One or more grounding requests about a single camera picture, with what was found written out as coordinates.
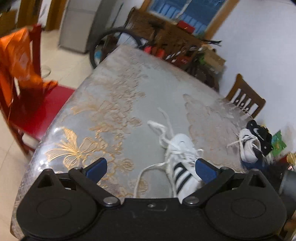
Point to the white black-striped sneaker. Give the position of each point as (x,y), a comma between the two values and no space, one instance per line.
(180,158)

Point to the red gold trophy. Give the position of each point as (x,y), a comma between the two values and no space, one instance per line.
(287,162)

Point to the silver refrigerator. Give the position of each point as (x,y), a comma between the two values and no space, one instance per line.
(82,22)

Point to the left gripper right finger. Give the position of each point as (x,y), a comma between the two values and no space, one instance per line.
(214,179)

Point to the red wooden chair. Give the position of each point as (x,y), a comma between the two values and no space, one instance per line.
(35,122)

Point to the cardboard box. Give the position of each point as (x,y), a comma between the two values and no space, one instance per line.
(214,61)

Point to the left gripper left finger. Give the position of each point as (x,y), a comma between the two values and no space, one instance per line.
(88,178)

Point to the orange bag on chair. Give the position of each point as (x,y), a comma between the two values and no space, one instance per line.
(21,69)

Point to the wooden bench chair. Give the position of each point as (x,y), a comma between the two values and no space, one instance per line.
(142,24)

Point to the black bicycle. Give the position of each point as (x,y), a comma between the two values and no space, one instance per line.
(112,38)

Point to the black nike shoe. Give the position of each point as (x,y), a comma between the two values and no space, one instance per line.
(263,135)

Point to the wooden chair by wall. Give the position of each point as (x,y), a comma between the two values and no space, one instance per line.
(245,98)

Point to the wooden dining chair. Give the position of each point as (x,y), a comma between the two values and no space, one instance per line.
(176,45)

